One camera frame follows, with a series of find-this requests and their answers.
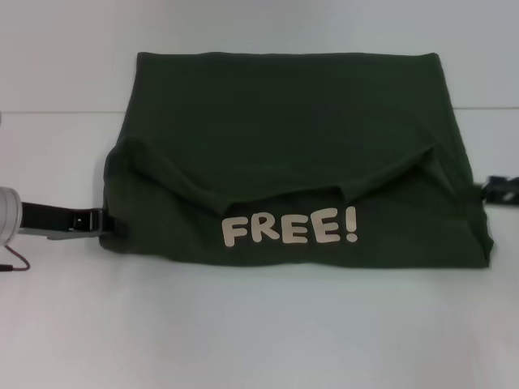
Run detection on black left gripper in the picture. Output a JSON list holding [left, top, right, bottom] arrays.
[[19, 201, 130, 241]]

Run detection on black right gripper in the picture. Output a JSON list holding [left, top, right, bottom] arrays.
[[479, 174, 519, 206]]

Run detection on dark green t-shirt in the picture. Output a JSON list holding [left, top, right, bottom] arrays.
[[99, 50, 495, 271]]

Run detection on thin left arm cable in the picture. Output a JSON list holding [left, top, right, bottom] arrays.
[[0, 242, 32, 274]]

